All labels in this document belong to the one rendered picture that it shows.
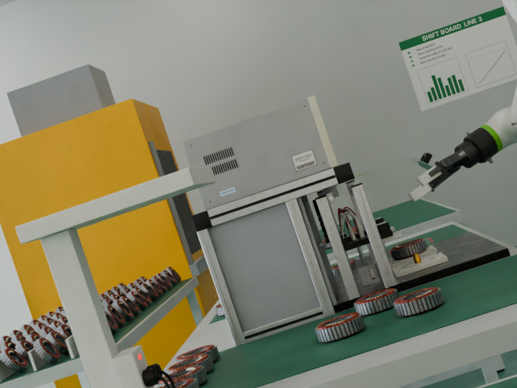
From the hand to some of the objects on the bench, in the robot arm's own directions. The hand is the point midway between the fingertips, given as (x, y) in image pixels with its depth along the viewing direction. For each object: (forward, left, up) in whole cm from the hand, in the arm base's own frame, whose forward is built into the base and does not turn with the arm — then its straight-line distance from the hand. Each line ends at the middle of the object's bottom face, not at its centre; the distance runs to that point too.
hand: (418, 188), depth 280 cm
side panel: (+45, +30, -24) cm, 59 cm away
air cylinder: (+21, +7, -21) cm, 31 cm away
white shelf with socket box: (+59, +89, -26) cm, 110 cm away
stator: (+9, +64, -25) cm, 69 cm away
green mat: (+26, +60, -25) cm, 70 cm away
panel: (+33, -4, -20) cm, 39 cm away
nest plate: (+7, +6, -21) cm, 23 cm away
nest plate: (+9, -18, -20) cm, 28 cm away
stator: (+9, -18, -19) cm, 27 cm away
